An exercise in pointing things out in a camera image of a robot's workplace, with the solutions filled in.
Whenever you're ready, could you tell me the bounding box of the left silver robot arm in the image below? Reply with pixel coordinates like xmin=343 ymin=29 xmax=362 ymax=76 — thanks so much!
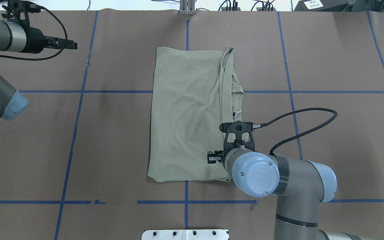
xmin=0 ymin=0 xmax=78 ymax=121

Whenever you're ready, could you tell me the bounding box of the aluminium frame post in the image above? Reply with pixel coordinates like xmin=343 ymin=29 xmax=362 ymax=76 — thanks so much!
xmin=179 ymin=0 xmax=196 ymax=15

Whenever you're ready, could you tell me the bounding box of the olive green long-sleeve shirt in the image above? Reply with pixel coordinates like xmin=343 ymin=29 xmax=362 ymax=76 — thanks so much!
xmin=147 ymin=47 xmax=244 ymax=182

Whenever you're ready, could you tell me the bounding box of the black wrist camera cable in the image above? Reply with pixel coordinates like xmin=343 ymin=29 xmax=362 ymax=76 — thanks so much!
xmin=252 ymin=108 xmax=338 ymax=155

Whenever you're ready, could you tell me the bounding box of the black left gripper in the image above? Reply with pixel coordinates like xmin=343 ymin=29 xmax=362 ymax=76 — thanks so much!
xmin=2 ymin=0 xmax=78 ymax=54

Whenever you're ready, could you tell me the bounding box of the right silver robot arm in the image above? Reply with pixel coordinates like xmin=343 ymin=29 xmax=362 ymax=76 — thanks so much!
xmin=207 ymin=121 xmax=365 ymax=240

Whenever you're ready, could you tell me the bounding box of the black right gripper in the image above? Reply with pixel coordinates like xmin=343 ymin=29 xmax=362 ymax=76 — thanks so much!
xmin=207 ymin=121 xmax=255 ymax=164

